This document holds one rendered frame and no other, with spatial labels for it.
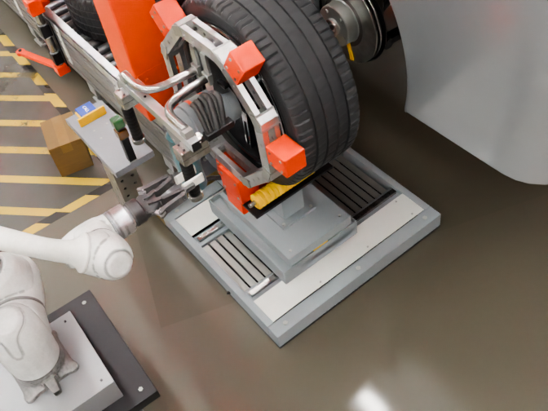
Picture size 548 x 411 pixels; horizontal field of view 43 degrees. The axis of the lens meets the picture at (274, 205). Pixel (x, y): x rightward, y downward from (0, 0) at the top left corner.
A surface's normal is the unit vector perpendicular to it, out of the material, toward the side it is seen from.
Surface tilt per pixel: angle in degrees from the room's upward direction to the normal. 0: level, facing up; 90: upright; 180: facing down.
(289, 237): 0
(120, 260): 71
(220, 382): 0
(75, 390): 1
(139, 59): 90
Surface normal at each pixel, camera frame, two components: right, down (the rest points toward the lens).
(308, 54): 0.36, -0.04
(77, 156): 0.40, 0.66
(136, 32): 0.61, 0.55
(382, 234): -0.13, -0.65
